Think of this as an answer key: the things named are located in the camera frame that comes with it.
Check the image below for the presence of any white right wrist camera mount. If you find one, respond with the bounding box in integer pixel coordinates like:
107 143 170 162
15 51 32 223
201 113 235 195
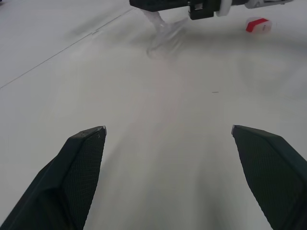
216 0 232 18

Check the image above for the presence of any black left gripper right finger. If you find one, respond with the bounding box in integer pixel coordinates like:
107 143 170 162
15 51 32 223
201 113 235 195
231 124 307 230

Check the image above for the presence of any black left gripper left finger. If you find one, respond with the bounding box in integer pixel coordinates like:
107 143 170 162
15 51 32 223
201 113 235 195
0 125 107 230

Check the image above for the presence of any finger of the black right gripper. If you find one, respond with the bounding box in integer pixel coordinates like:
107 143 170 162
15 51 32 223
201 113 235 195
129 0 191 12

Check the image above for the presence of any clear wine glass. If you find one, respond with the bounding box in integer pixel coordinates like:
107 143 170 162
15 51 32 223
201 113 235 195
140 9 190 60

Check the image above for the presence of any red and white small box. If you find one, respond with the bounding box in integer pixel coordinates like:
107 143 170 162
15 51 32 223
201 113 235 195
245 16 273 33

